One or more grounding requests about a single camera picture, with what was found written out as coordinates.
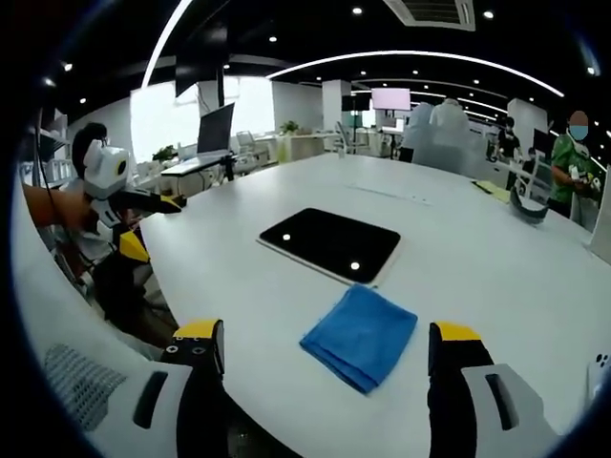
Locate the curved ceiling light strip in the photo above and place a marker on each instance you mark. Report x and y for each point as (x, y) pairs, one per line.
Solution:
(410, 56)
(164, 40)

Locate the grey curved headband device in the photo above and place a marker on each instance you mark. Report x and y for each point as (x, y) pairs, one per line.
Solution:
(527, 212)

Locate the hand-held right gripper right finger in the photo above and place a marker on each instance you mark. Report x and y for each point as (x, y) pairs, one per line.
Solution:
(501, 405)

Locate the white office desk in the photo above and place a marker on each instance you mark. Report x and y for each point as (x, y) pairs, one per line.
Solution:
(191, 167)

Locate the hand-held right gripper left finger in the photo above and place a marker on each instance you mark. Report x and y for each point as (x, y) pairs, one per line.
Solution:
(162, 405)

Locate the pink wall screen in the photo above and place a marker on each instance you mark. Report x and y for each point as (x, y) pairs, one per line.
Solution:
(391, 98)

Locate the blue cleaning cloth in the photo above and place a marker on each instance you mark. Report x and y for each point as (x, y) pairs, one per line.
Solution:
(360, 334)

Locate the white mesh office chair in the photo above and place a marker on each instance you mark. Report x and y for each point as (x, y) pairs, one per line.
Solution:
(71, 305)

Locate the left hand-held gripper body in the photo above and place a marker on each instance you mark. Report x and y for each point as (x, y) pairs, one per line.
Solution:
(106, 174)

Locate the white smartphone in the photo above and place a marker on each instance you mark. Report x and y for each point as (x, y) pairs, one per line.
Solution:
(600, 372)

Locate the black tablet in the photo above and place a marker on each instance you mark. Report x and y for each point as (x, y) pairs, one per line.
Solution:
(329, 243)

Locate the green potted plant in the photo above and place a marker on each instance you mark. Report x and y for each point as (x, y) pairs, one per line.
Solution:
(289, 127)
(164, 153)

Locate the black tripod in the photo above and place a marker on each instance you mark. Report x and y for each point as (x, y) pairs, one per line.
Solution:
(230, 167)

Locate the black computer monitor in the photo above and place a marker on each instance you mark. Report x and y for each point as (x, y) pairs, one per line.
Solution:
(215, 131)

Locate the yellow notepad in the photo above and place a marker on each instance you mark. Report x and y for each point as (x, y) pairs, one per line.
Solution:
(491, 190)

